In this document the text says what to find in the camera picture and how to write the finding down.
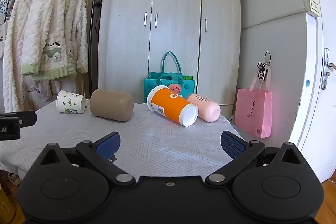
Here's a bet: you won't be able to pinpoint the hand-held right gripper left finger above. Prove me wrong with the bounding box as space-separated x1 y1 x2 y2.
34 132 136 186

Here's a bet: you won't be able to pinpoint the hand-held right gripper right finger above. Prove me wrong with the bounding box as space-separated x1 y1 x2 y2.
205 131 307 186

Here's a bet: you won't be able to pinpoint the orange cup with white rim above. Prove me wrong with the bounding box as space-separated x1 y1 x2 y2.
146 85 199 127

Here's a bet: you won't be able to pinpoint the tan cup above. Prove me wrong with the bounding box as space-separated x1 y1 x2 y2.
90 89 134 122

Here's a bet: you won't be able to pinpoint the pink cup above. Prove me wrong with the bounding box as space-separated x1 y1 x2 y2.
185 93 221 123

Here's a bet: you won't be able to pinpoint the white paper cup green print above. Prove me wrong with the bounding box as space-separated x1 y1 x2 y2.
57 90 87 114

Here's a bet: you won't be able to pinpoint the pink paper shopping bag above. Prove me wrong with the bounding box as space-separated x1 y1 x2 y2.
234 63 273 139

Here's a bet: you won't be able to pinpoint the white patterned tablecloth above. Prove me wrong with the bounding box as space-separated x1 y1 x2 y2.
0 102 246 180

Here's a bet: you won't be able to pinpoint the white printed cloth bag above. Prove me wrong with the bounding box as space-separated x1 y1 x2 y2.
25 76 53 102

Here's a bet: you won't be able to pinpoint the beige shoe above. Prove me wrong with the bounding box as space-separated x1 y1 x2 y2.
5 171 22 187

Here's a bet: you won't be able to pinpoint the white fluffy robe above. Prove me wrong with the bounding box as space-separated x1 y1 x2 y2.
2 0 37 113

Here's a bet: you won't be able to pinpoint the teal tote bag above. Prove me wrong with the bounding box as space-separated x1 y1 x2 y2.
143 51 196 104

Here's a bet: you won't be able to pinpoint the yellow container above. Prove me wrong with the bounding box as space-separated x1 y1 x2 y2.
0 182 17 224

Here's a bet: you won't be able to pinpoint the watermelon slice bag charm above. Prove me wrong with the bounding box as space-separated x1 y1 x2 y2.
168 83 184 96

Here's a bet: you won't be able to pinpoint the white fluffy jacket green trim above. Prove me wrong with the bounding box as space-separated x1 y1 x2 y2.
21 0 89 81

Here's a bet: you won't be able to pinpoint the white door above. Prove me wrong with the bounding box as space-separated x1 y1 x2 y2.
288 0 336 184

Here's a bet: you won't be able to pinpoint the black clothes rack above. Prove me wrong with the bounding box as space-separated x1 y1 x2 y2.
5 0 103 94

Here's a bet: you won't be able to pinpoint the grey wooden wardrobe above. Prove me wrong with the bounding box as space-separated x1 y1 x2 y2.
97 0 242 107

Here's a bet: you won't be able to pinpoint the black hair tie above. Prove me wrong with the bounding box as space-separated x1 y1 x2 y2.
257 51 272 81

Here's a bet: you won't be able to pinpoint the blue wire hangers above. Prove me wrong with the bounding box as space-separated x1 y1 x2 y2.
0 0 13 22

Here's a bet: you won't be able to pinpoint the silver door handle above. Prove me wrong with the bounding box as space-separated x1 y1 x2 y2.
320 48 336 90

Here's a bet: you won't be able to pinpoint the beige wall switch box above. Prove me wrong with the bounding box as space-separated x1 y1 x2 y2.
304 0 321 17

